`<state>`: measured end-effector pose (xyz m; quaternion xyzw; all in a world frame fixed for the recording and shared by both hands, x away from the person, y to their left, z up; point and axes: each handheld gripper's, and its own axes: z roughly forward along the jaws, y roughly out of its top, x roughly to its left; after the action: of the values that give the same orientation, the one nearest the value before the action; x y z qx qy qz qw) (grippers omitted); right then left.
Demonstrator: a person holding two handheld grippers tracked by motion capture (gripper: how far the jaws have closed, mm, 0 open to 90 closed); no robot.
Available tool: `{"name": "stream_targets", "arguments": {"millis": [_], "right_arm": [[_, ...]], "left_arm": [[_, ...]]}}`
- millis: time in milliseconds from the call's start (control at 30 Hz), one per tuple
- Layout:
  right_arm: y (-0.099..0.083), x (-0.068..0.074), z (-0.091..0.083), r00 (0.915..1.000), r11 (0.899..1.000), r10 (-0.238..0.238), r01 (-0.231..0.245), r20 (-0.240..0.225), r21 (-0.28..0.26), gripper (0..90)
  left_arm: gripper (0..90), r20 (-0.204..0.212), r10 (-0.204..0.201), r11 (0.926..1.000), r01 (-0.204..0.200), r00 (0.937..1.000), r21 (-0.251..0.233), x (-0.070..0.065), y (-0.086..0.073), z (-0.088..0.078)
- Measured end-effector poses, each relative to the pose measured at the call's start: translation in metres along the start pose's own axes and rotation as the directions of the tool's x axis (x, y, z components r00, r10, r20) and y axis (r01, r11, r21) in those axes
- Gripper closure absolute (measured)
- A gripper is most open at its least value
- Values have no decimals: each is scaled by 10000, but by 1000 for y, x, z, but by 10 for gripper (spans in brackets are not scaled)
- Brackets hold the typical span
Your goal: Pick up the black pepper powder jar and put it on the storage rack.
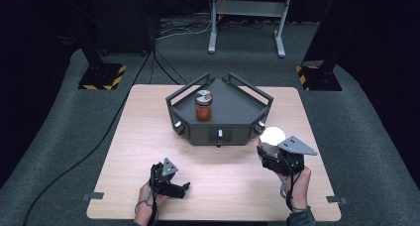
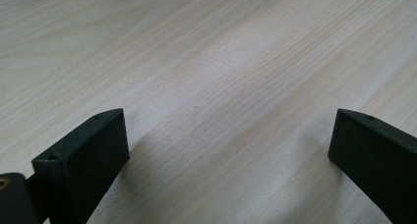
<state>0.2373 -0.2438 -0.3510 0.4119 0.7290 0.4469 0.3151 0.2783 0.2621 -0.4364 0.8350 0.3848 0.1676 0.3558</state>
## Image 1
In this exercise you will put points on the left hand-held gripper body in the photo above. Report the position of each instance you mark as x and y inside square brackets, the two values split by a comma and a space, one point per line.
[163, 179]

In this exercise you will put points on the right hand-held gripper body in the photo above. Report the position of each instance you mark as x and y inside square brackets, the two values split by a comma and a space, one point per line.
[290, 161]

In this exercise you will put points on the black corner shelf rack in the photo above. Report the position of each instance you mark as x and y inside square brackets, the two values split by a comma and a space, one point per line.
[228, 110]

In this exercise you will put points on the silver-lidded red sauce jar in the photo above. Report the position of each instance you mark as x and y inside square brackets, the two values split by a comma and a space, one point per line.
[203, 110]

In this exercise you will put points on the person's right hand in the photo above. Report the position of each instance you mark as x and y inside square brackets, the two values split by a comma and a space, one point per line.
[298, 189]

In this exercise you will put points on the black pillar with striped base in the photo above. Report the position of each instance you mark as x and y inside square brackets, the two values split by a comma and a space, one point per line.
[318, 78]
[101, 76]

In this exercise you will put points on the grey metal stand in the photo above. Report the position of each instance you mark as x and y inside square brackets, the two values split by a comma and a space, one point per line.
[248, 8]

